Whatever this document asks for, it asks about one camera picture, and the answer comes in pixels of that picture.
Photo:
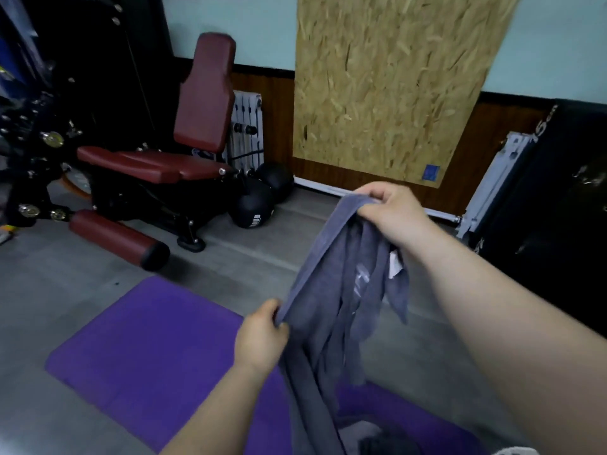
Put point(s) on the person's left hand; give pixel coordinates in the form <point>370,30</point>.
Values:
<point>258,341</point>

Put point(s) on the person's right hand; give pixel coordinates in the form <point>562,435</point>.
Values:
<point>398,217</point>

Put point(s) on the dark grey tagged towel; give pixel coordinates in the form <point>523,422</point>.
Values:
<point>327,298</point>

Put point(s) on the whitish grey towel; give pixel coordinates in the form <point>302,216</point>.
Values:
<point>351,438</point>

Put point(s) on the person's right forearm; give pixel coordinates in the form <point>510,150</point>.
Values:
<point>521,336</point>

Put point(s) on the person's left forearm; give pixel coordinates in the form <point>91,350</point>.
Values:
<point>218,417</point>

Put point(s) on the blue label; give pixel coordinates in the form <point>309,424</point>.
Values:
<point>431,173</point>

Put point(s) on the purple yoga mat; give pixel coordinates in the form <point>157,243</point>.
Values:
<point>156,345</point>

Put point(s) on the black equipment foot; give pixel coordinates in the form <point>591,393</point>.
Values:
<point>191,243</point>

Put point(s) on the black medicine ball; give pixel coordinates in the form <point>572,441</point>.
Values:
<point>251,208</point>
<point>277,180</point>

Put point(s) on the red padded gym roller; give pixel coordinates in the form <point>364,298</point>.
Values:
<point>114,236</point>

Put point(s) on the red bench seat pad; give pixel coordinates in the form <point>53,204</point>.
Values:
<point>156,164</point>

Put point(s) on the red bench backrest pad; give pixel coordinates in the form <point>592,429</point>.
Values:
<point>206,89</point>

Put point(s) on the red padded gym machine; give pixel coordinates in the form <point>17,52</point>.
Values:
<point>71,89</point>

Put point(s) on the white vertical frame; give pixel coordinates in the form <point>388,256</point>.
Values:
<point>498,184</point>

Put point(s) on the beige wall board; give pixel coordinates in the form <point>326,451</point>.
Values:
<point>389,80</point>

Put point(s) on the black bench frame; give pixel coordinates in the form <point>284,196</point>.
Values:
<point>156,203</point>

